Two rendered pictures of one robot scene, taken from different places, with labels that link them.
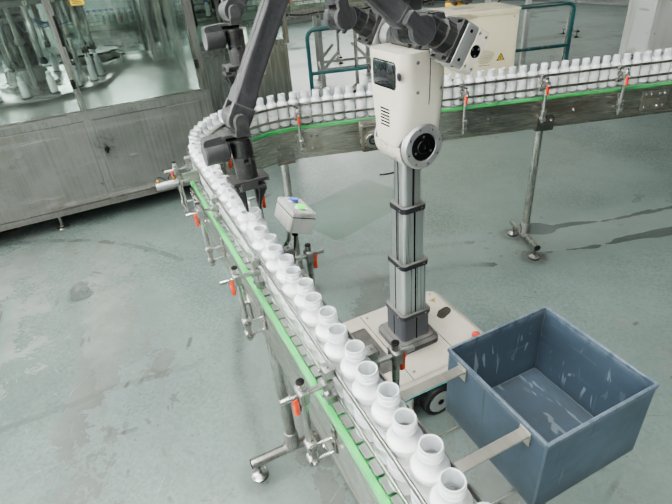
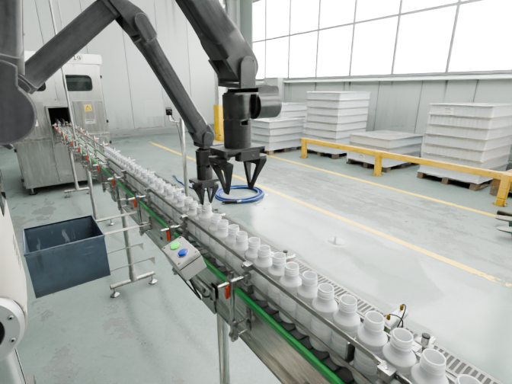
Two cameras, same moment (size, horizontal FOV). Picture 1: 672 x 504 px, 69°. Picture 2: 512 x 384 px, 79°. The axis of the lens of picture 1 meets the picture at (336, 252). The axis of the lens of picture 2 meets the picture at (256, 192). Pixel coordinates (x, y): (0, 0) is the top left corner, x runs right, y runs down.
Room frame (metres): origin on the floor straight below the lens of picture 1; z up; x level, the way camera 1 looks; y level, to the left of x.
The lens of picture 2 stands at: (2.33, 0.14, 1.61)
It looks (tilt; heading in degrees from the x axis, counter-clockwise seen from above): 18 degrees down; 167
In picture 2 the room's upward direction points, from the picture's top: straight up
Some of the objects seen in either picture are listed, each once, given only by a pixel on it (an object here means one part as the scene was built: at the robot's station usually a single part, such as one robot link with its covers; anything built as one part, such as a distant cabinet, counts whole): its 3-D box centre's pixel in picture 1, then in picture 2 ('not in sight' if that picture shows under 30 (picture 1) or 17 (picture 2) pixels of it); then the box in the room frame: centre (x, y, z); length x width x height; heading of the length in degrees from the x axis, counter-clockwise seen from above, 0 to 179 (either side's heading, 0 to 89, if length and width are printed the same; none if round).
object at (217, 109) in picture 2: not in sight; (221, 123); (-7.78, 1.40, 0.55); 0.40 x 0.40 x 1.10; 23
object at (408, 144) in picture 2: not in sight; (383, 149); (-3.60, 4.42, 0.33); 1.25 x 1.03 x 0.66; 111
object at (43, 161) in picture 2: not in sight; (57, 121); (-3.92, -1.95, 1.05); 1.60 x 1.40 x 2.10; 23
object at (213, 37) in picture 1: (220, 27); (251, 89); (1.67, 0.29, 1.60); 0.12 x 0.09 x 0.12; 115
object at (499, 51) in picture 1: (450, 72); not in sight; (5.27, -1.37, 0.59); 1.10 x 0.62 x 1.18; 95
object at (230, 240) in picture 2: (240, 220); (234, 248); (1.37, 0.29, 1.08); 0.06 x 0.06 x 0.17
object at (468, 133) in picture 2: not in sight; (467, 142); (-2.24, 5.14, 0.67); 1.24 x 1.03 x 1.35; 111
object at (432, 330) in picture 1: (405, 340); not in sight; (1.68, -0.28, 0.24); 0.68 x 0.53 x 0.41; 113
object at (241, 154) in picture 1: (239, 147); (205, 156); (1.21, 0.22, 1.37); 0.07 x 0.06 x 0.07; 114
